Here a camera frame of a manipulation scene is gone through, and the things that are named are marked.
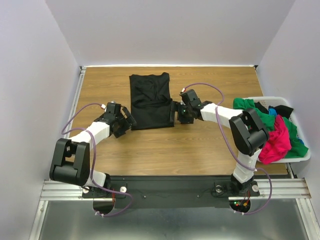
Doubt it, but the black t shirt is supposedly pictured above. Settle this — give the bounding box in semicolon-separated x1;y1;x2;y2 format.
254;102;294;119
129;72;174;131

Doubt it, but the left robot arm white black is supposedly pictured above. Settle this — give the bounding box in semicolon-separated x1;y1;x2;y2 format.
49;102;137;197

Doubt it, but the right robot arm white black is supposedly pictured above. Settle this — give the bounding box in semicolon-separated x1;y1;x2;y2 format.
172;89;269;195

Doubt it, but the white laundry basket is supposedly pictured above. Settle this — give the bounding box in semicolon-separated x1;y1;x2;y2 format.
233;96;311;164

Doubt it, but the blue t shirt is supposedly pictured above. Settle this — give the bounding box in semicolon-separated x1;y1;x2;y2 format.
268;107;278;117

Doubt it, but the pink t shirt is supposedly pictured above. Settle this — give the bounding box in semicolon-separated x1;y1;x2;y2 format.
258;115;292;165

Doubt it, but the green t shirt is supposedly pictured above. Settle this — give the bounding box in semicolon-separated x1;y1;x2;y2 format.
233;96;310;165

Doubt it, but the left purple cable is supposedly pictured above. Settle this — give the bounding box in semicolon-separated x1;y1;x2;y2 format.
61;103;133;218

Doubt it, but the purple cable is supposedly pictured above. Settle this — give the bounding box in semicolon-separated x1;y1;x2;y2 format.
61;103;133;218
183;82;273;216

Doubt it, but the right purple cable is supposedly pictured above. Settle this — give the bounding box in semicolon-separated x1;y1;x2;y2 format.
183;82;273;216

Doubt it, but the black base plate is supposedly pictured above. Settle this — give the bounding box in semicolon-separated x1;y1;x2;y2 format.
82;175;260;209

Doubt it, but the aluminium frame rail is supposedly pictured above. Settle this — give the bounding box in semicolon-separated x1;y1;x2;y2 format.
29;66;87;240

